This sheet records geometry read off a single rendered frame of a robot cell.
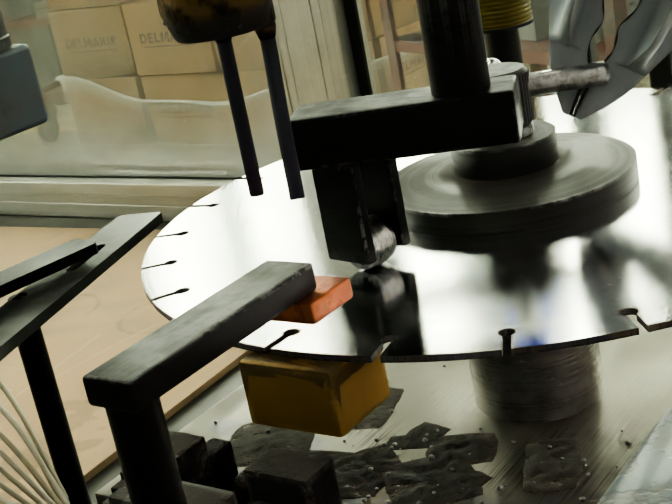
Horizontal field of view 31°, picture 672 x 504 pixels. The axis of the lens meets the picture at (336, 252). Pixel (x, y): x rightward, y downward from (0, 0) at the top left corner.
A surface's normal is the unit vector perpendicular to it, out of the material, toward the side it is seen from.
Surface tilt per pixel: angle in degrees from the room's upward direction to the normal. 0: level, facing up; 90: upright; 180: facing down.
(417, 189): 5
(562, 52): 78
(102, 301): 0
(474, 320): 0
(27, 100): 90
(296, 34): 90
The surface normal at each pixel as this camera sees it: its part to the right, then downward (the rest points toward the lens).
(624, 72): -0.18, 0.16
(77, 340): -0.18, -0.93
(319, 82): -0.55, 0.37
